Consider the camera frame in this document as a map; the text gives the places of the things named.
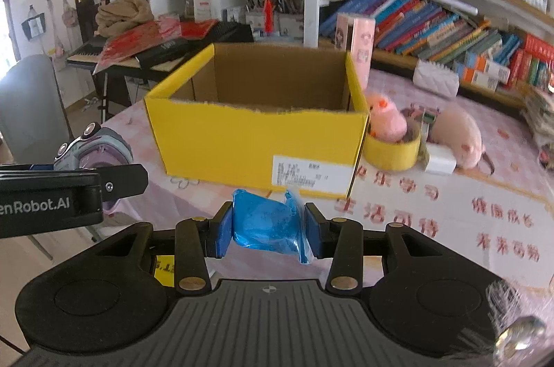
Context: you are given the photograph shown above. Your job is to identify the pink pig plush toy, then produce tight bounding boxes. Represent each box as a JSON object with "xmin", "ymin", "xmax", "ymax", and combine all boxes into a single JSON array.
[{"xmin": 430, "ymin": 102, "xmax": 496, "ymax": 175}]

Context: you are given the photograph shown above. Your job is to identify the yellow cardboard box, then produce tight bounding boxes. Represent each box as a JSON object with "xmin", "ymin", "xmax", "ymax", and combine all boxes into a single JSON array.
[{"xmin": 144, "ymin": 42, "xmax": 370, "ymax": 199}]

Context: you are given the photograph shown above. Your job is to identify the yellow tape roll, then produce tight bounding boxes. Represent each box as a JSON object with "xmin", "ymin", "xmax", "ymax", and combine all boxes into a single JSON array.
[{"xmin": 363, "ymin": 124, "xmax": 421, "ymax": 173}]

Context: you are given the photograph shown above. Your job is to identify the hanging tote bag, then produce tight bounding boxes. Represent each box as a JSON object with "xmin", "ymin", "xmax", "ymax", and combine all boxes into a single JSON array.
[{"xmin": 21, "ymin": 3, "xmax": 46, "ymax": 41}]

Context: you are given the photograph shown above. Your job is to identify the white quilted pouch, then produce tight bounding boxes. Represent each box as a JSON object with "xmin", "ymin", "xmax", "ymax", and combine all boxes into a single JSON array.
[{"xmin": 412, "ymin": 59, "xmax": 460, "ymax": 98}]

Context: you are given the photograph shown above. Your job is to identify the wooden bookshelf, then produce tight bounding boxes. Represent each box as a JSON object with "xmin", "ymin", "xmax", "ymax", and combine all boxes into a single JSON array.
[{"xmin": 320, "ymin": 0, "xmax": 554, "ymax": 108}]

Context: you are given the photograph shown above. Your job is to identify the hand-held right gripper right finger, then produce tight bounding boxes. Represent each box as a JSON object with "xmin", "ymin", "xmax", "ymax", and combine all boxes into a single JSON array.
[{"xmin": 303, "ymin": 203, "xmax": 451, "ymax": 292}]

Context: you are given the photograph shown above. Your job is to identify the grey chair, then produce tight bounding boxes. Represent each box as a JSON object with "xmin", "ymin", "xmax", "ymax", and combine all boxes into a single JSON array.
[{"xmin": 0, "ymin": 54, "xmax": 74, "ymax": 166}]

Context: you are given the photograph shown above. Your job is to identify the black electronic keyboard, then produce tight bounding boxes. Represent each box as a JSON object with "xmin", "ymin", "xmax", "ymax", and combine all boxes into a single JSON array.
[{"xmin": 66, "ymin": 21, "xmax": 256, "ymax": 82}]

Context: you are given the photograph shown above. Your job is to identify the stack of papers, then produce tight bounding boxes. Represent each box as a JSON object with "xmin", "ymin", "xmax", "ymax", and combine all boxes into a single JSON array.
[{"xmin": 521, "ymin": 88, "xmax": 554, "ymax": 147}]

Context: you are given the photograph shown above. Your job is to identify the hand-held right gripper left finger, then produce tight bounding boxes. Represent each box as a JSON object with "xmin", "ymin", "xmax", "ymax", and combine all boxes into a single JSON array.
[{"xmin": 87, "ymin": 202, "xmax": 236, "ymax": 293}]

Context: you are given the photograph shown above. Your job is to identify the red white figure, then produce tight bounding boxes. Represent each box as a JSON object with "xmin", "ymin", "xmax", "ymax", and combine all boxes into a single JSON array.
[{"xmin": 262, "ymin": 0, "xmax": 277, "ymax": 35}]

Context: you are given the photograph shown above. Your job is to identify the pink cylindrical container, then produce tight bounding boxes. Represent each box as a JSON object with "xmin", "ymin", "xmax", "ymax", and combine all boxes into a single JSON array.
[{"xmin": 335, "ymin": 13, "xmax": 376, "ymax": 91}]

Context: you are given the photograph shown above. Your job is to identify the pink chick plush toy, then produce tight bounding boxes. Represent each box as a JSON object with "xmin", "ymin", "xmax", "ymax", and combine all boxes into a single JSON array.
[{"xmin": 367, "ymin": 92, "xmax": 408, "ymax": 143}]

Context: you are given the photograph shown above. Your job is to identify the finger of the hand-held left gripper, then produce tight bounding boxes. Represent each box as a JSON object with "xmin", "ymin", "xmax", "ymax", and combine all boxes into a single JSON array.
[
  {"xmin": 99, "ymin": 164, "xmax": 149, "ymax": 203},
  {"xmin": 54, "ymin": 124, "xmax": 134, "ymax": 177}
]

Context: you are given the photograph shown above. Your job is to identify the white charger block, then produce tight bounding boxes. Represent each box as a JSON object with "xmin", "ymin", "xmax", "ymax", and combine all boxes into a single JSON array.
[{"xmin": 425, "ymin": 143, "xmax": 458, "ymax": 176}]

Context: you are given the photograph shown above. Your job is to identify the pink printed tablecloth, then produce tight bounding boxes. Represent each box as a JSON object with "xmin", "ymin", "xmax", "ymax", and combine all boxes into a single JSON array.
[{"xmin": 93, "ymin": 66, "xmax": 554, "ymax": 307}]

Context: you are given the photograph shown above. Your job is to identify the blue plastic bag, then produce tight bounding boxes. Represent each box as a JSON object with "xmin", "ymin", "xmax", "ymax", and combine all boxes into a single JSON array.
[{"xmin": 231, "ymin": 187, "xmax": 312, "ymax": 265}]

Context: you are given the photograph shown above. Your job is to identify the long row of books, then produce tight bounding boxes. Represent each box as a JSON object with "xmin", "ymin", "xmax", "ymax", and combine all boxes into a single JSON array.
[{"xmin": 320, "ymin": 0, "xmax": 554, "ymax": 91}]

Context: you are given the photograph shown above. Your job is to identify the brown cloth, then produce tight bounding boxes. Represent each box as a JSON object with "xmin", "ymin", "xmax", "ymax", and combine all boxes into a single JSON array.
[{"xmin": 95, "ymin": 0, "xmax": 155, "ymax": 39}]

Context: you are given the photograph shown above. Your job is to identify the pen holders with pens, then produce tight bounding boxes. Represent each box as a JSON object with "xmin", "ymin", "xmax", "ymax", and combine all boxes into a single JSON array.
[{"xmin": 244, "ymin": 0, "xmax": 306, "ymax": 34}]

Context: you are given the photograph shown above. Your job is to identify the orange white box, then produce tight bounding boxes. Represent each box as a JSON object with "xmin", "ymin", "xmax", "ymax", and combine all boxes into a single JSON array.
[
  {"xmin": 465, "ymin": 55, "xmax": 511, "ymax": 84},
  {"xmin": 460, "ymin": 66, "xmax": 498, "ymax": 88}
]

